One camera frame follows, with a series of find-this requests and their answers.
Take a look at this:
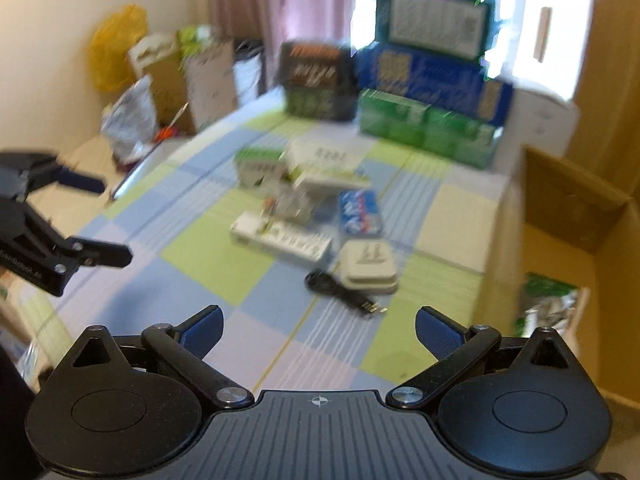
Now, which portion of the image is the beige door handle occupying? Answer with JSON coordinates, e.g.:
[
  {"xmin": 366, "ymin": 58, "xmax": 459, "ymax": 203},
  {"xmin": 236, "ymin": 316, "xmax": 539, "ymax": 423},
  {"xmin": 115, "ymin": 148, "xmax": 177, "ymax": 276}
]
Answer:
[{"xmin": 535, "ymin": 6, "xmax": 553, "ymax": 63}]

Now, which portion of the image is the silver plastic bag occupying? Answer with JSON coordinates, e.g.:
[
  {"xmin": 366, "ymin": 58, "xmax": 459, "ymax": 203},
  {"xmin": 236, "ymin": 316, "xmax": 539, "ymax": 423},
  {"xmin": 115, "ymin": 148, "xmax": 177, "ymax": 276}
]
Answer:
[{"xmin": 101, "ymin": 76, "xmax": 158, "ymax": 161}]

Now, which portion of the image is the white printed box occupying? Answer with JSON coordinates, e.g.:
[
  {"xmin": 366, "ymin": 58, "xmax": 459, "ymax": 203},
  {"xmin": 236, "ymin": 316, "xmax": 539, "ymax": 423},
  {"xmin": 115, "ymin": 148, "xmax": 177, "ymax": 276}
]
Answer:
[{"xmin": 287, "ymin": 140, "xmax": 363, "ymax": 176}]

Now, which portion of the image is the tall white box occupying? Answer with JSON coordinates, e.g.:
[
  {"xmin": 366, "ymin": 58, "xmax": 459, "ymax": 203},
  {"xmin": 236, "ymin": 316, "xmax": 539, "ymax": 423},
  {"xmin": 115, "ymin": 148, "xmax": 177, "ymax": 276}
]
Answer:
[{"xmin": 510, "ymin": 85, "xmax": 581, "ymax": 158}]

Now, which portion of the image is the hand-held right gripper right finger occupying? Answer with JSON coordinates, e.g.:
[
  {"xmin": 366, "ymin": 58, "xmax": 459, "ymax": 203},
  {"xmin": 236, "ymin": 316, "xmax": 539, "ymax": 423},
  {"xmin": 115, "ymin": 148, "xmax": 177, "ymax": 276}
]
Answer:
[{"xmin": 385, "ymin": 306, "xmax": 598, "ymax": 412}]

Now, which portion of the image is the blue packet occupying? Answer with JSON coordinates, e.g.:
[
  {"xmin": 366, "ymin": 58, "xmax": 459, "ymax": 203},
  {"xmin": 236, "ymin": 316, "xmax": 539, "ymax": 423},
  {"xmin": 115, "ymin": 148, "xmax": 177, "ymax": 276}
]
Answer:
[{"xmin": 337, "ymin": 190, "xmax": 386, "ymax": 236}]

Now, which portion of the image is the clear blister packet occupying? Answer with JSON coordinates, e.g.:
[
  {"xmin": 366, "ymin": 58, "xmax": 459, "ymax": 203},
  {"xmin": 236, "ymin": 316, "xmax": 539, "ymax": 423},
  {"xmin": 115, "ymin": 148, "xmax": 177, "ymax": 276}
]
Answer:
[{"xmin": 262, "ymin": 190, "xmax": 316, "ymax": 223}]

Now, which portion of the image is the yellow plastic bag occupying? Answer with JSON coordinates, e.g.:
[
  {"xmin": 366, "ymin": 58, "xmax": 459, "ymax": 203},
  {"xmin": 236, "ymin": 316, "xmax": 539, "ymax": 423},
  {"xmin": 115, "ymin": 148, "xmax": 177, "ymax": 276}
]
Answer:
[{"xmin": 90, "ymin": 5, "xmax": 149, "ymax": 93}]

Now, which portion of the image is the grey cardboard panel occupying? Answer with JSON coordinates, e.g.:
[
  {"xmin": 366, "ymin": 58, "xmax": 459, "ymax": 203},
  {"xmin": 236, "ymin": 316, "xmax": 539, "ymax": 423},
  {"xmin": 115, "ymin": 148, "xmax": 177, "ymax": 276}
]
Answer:
[{"xmin": 182, "ymin": 40, "xmax": 238, "ymax": 131}]

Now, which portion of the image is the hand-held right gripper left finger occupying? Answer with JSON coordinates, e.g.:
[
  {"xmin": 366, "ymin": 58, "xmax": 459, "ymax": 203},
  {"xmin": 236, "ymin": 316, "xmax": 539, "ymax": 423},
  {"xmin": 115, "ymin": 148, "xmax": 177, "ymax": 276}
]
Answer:
[{"xmin": 47, "ymin": 304, "xmax": 253, "ymax": 412}]

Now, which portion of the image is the white rounded case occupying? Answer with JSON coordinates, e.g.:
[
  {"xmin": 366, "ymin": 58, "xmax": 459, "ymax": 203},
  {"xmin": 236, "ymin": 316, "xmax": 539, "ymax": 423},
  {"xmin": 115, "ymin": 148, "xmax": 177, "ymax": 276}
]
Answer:
[{"xmin": 337, "ymin": 240, "xmax": 400, "ymax": 295}]

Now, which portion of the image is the green and silver pouch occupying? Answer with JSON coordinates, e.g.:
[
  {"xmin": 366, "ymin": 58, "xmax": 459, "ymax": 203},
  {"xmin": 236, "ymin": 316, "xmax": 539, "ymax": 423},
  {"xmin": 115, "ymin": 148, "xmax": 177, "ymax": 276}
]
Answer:
[{"xmin": 515, "ymin": 272, "xmax": 591, "ymax": 341}]

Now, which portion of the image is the brown cardboard carton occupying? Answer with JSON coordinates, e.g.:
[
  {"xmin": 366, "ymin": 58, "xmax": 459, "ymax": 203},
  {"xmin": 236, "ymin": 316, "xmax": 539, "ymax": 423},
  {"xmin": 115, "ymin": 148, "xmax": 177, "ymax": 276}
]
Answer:
[{"xmin": 127, "ymin": 35, "xmax": 196, "ymax": 133}]

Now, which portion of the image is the metal rod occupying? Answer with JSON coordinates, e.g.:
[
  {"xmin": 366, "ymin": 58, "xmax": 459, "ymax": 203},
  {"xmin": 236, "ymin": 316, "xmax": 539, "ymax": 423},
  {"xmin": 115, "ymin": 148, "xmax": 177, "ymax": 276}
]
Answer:
[{"xmin": 112, "ymin": 145, "xmax": 161, "ymax": 201}]

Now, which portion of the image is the green carton pack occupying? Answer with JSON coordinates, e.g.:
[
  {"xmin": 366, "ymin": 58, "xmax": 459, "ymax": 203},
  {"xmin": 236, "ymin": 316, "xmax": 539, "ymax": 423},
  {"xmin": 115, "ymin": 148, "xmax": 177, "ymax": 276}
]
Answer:
[{"xmin": 357, "ymin": 89, "xmax": 503, "ymax": 168}]

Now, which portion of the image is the black printed box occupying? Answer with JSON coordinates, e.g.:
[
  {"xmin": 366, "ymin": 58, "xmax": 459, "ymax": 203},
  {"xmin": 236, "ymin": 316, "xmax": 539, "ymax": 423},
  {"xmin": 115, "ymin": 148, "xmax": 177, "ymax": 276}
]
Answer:
[{"xmin": 280, "ymin": 42, "xmax": 358, "ymax": 121}]

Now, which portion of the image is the black cable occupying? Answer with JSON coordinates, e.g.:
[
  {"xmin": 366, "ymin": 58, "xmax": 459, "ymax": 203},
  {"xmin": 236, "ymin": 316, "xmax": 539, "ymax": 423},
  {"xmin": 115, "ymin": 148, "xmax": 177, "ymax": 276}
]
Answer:
[{"xmin": 305, "ymin": 270, "xmax": 388, "ymax": 316}]

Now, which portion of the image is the small green and white box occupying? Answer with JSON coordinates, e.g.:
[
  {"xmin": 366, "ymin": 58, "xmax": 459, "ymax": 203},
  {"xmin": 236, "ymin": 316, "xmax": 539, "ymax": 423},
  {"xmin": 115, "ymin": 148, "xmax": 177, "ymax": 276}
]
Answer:
[{"xmin": 234, "ymin": 147, "xmax": 288, "ymax": 190}]

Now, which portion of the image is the pink curtain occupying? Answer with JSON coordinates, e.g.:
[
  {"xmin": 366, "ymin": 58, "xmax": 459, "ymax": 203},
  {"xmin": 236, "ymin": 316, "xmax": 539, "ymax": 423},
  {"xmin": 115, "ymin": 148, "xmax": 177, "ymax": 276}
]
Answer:
[{"xmin": 205, "ymin": 0, "xmax": 353, "ymax": 91}]

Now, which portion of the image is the wooden wardrobe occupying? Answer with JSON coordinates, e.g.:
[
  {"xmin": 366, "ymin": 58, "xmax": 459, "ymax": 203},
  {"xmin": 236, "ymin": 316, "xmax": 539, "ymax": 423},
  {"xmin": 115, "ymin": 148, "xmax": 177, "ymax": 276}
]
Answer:
[{"xmin": 570, "ymin": 0, "xmax": 640, "ymax": 201}]

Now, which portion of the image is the cardboard box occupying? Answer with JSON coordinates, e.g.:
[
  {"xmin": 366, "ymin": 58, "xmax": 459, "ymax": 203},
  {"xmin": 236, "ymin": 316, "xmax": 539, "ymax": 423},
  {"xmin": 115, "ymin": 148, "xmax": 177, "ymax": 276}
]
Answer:
[{"xmin": 470, "ymin": 144, "xmax": 640, "ymax": 411}]

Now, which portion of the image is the long white box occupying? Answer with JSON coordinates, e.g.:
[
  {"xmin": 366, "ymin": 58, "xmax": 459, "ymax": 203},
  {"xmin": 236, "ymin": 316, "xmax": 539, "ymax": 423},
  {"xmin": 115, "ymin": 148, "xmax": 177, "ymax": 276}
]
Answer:
[{"xmin": 230, "ymin": 211, "xmax": 335, "ymax": 267}]

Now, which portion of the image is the dark green box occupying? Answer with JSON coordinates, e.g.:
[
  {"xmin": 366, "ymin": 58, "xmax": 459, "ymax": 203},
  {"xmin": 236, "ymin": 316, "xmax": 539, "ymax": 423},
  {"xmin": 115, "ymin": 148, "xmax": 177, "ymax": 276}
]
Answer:
[{"xmin": 375, "ymin": 0, "xmax": 493, "ymax": 61}]

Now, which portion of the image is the large blue box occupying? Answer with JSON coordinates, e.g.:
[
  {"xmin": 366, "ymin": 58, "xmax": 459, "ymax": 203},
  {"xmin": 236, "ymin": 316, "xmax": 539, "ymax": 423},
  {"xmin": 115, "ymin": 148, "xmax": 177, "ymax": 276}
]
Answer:
[{"xmin": 355, "ymin": 45, "xmax": 516, "ymax": 126}]

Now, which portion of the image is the checked cloth desktop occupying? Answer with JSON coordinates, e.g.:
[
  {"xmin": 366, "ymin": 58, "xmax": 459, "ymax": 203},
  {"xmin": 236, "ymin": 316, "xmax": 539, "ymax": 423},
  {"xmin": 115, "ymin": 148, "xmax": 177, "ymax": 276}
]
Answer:
[{"xmin": 50, "ymin": 85, "xmax": 521, "ymax": 397}]

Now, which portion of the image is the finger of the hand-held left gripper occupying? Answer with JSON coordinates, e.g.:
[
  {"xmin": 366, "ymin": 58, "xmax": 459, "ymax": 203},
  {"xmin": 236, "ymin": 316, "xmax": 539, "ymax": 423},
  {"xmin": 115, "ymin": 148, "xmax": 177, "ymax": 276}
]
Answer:
[
  {"xmin": 0, "ymin": 149, "xmax": 107, "ymax": 202},
  {"xmin": 47, "ymin": 236, "xmax": 133, "ymax": 281}
]

